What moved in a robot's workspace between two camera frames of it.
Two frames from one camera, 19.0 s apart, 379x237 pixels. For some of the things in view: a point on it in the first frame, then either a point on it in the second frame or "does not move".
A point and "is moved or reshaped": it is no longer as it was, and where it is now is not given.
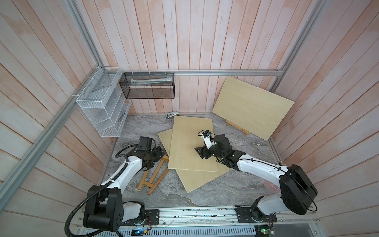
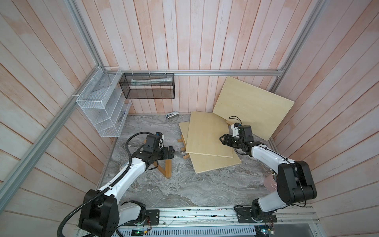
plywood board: (255, 110) does not move
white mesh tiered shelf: (101, 98) does not move
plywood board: (184, 138) is moved or reshaped
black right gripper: (203, 151) → (227, 139)
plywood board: (192, 179) → (203, 163)
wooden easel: (156, 183) is moved or reshaped
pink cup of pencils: (271, 187) does not move
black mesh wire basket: (148, 85) does not move
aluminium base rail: (217, 221) does not move
